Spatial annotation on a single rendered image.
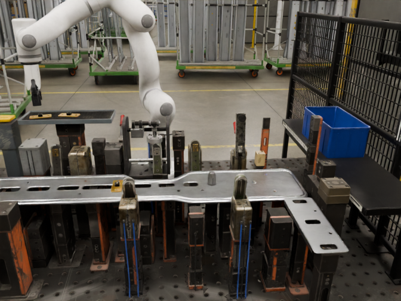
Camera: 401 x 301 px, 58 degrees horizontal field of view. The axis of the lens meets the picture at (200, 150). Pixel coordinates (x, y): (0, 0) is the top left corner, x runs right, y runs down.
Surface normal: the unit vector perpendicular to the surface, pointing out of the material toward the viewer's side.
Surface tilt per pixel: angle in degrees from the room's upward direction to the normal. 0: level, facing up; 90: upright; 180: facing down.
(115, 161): 90
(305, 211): 0
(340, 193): 89
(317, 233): 0
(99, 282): 0
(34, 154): 90
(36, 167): 90
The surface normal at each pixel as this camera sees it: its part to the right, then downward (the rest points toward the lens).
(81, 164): 0.08, 0.39
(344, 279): 0.01, -0.92
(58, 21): 0.88, -0.20
